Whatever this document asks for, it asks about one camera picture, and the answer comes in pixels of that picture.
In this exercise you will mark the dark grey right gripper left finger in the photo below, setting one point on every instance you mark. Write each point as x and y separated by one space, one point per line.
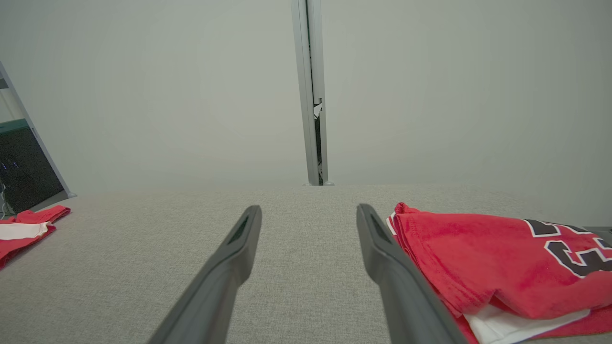
215 296

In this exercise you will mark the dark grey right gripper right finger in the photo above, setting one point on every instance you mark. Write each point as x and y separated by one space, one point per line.
406 306

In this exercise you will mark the red T-shirt with white sleeves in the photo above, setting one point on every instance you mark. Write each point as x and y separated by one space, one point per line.
478 258

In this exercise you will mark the red shorts with white stripe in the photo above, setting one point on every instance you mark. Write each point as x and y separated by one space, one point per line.
19 243

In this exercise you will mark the black computer tower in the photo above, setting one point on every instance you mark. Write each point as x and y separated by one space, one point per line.
24 172

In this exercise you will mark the grey metal shelf frame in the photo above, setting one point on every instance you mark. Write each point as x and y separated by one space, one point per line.
38 136

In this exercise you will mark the grey partition frame post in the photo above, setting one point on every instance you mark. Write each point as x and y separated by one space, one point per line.
316 48
302 71

